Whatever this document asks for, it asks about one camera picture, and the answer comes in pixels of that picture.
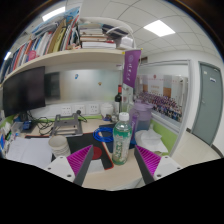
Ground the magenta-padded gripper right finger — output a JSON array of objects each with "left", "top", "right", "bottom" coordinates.
[{"left": 133, "top": 144, "right": 183, "bottom": 185}]

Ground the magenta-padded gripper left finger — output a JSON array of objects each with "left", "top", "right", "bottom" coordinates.
[{"left": 44, "top": 144, "right": 95, "bottom": 187}]

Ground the green-labelled clear drink bottle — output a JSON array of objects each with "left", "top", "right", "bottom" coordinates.
[{"left": 111, "top": 112, "right": 133, "bottom": 166}]

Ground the purple water jug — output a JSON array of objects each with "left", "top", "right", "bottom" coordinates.
[{"left": 129, "top": 101, "right": 154, "bottom": 148}]

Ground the white ceramic mug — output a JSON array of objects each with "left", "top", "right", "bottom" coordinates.
[{"left": 48, "top": 134, "right": 72, "bottom": 158}]

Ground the white plastic bag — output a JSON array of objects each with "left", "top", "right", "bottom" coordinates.
[{"left": 134, "top": 129, "right": 169, "bottom": 154}]

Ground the black desk mat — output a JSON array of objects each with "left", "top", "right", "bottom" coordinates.
[{"left": 51, "top": 132, "right": 116, "bottom": 171}]

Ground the large white paper sheet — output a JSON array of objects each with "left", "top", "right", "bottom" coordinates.
[{"left": 5, "top": 136, "right": 54, "bottom": 169}]

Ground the printed paper sheet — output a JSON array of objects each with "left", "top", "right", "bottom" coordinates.
[{"left": 87, "top": 159, "right": 112, "bottom": 174}]

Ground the grey metal laptop stand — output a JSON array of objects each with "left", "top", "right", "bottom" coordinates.
[{"left": 49, "top": 113, "right": 84, "bottom": 138}]

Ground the flat round red coaster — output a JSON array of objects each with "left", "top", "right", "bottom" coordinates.
[{"left": 90, "top": 145, "right": 104, "bottom": 161}]

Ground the small blue device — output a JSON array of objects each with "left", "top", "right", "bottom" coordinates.
[{"left": 21, "top": 120, "right": 33, "bottom": 132}]

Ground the group photo poster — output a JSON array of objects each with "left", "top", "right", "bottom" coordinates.
[{"left": 136, "top": 73, "right": 189, "bottom": 124}]

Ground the white ceramic jar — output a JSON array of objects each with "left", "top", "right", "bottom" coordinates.
[{"left": 99, "top": 102, "right": 115, "bottom": 118}]

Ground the grey door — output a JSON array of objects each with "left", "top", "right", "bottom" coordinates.
[{"left": 192, "top": 61, "right": 224, "bottom": 146}]

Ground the dark wine bottle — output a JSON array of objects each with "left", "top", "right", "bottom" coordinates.
[{"left": 114, "top": 84, "right": 123, "bottom": 113}]

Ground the black computer monitor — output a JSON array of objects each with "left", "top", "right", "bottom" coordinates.
[{"left": 1, "top": 65, "right": 47, "bottom": 118}]

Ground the purple hanging pennant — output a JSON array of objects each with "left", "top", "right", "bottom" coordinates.
[{"left": 122, "top": 49, "right": 142, "bottom": 89}]

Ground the wooden shelf with books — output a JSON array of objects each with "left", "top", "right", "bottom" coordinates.
[{"left": 0, "top": 13, "right": 136, "bottom": 84}]

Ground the ceiling light panel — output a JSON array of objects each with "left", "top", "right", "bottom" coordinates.
[
  {"left": 143, "top": 19, "right": 177, "bottom": 38},
  {"left": 41, "top": 5, "right": 67, "bottom": 23}
]

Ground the black tangled cable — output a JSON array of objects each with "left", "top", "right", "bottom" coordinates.
[{"left": 28, "top": 111, "right": 54, "bottom": 136}]

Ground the blue coiled cable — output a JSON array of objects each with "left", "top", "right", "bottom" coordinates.
[{"left": 92, "top": 125, "right": 116, "bottom": 144}]

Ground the white wall socket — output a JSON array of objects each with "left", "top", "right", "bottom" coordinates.
[
  {"left": 60, "top": 104, "right": 73, "bottom": 117},
  {"left": 73, "top": 104, "right": 87, "bottom": 116},
  {"left": 87, "top": 103, "right": 100, "bottom": 116}
]

